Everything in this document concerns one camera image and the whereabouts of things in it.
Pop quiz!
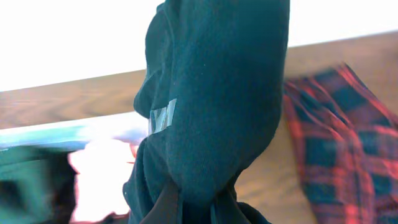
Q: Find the red plaid cloth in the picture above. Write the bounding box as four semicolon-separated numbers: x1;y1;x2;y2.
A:
284;64;397;224

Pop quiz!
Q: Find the green banded cloth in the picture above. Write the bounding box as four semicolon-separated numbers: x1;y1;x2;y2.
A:
1;146;76;224

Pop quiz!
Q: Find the clear plastic storage bin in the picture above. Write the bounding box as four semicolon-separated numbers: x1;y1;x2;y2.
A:
1;112;148;223

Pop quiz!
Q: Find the small black cloth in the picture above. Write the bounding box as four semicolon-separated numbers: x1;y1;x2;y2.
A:
123;0;290;223

